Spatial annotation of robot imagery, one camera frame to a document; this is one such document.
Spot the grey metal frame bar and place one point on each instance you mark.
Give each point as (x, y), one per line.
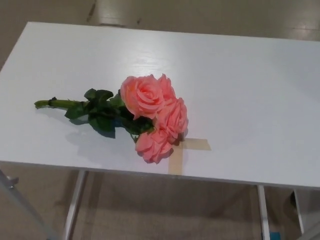
(25, 212)

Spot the white slanted table leg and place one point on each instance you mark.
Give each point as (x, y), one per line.
(75, 205)

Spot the white thick table leg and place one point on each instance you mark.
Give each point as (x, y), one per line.
(263, 212)

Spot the long beige tape strip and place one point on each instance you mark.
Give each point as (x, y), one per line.
(198, 144)

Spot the blue floor marker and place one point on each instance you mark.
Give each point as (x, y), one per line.
(276, 236)

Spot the white thin table leg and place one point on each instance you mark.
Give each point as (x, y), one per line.
(299, 207)

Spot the pink artificial rose bouquet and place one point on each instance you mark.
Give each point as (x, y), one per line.
(143, 96)

